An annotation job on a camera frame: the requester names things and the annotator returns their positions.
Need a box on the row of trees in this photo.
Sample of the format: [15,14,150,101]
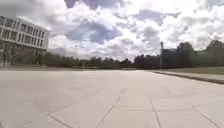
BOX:
[14,39,224,70]

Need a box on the grey paved plaza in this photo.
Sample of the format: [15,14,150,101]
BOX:
[0,68,224,128]

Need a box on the pole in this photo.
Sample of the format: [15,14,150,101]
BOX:
[159,41,165,70]

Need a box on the low concrete kerb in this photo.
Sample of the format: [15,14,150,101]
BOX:
[148,70,224,85]

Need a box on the grass strip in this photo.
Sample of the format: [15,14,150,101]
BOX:
[163,66,224,76]

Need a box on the white building with window rows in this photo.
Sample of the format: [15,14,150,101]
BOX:
[0,15,51,67]

